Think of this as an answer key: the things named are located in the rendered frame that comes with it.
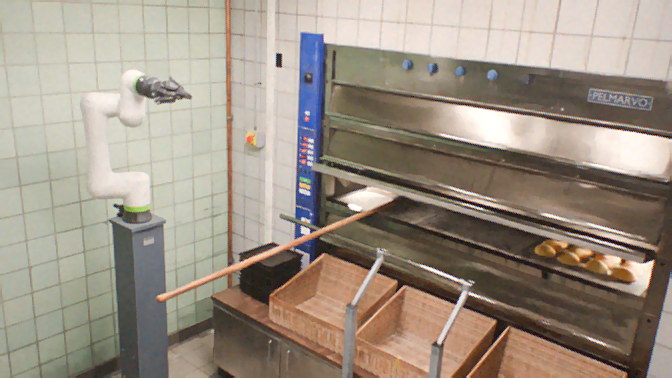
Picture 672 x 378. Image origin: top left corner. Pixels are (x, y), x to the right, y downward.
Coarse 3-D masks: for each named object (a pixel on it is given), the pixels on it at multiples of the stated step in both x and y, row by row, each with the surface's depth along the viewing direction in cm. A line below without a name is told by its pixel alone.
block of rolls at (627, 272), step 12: (552, 240) 311; (540, 252) 304; (552, 252) 302; (576, 252) 302; (588, 252) 307; (576, 264) 294; (588, 264) 290; (600, 264) 287; (612, 264) 293; (624, 264) 289; (636, 264) 288; (648, 264) 298; (624, 276) 280; (636, 276) 280
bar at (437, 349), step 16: (304, 224) 334; (352, 240) 313; (384, 256) 301; (400, 256) 296; (432, 272) 283; (464, 288) 273; (352, 304) 294; (352, 320) 293; (448, 320) 268; (352, 336) 297; (352, 352) 300; (432, 352) 264; (352, 368) 304; (432, 368) 266
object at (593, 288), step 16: (336, 208) 367; (352, 208) 359; (384, 224) 345; (400, 224) 338; (432, 240) 326; (448, 240) 319; (464, 240) 319; (480, 256) 308; (496, 256) 302; (512, 256) 302; (528, 272) 293; (544, 272) 288; (560, 272) 287; (576, 288) 279; (592, 288) 274; (608, 288) 273; (624, 304) 267; (640, 304) 262
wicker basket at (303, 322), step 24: (312, 264) 368; (336, 264) 369; (288, 288) 356; (312, 288) 374; (336, 288) 369; (288, 312) 338; (312, 312) 359; (336, 312) 360; (360, 312) 358; (312, 336) 330; (336, 336) 318
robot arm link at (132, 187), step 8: (120, 176) 307; (128, 176) 308; (136, 176) 308; (144, 176) 311; (120, 184) 305; (128, 184) 306; (136, 184) 307; (144, 184) 310; (120, 192) 306; (128, 192) 308; (136, 192) 309; (144, 192) 311; (128, 200) 310; (136, 200) 310; (144, 200) 312; (128, 208) 312; (136, 208) 311; (144, 208) 314
